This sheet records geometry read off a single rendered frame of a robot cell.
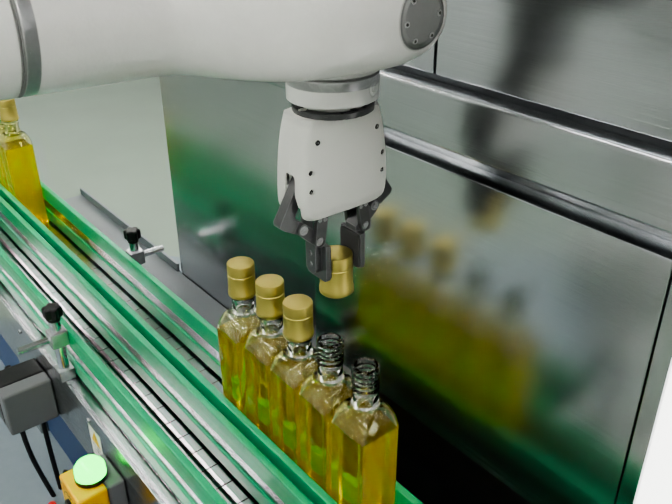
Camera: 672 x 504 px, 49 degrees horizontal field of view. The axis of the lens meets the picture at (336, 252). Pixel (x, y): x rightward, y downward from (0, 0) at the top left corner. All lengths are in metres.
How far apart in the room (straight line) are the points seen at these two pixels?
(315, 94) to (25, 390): 0.84
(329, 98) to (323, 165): 0.06
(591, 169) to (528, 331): 0.18
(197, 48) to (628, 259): 0.38
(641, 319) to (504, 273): 0.15
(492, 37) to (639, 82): 0.15
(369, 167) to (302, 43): 0.20
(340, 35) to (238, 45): 0.07
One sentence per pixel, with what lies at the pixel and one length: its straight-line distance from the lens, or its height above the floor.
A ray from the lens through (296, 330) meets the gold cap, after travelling 0.83.
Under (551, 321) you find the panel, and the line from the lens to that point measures 0.74.
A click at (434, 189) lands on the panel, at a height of 1.46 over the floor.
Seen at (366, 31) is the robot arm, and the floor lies 1.66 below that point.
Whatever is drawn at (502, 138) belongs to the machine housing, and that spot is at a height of 1.54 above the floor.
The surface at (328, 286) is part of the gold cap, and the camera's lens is 0.75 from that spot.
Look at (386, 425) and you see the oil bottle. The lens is 0.80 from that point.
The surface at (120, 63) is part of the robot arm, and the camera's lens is 0.53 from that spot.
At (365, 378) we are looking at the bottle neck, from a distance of 0.76.
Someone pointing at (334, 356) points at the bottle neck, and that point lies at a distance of 0.80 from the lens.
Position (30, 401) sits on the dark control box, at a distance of 1.34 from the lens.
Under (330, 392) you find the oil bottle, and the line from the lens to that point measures 0.82.
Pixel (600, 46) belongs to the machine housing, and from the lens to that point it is 0.67.
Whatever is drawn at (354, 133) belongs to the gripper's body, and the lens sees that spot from 0.67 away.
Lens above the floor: 1.78
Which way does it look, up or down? 28 degrees down
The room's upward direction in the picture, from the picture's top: straight up
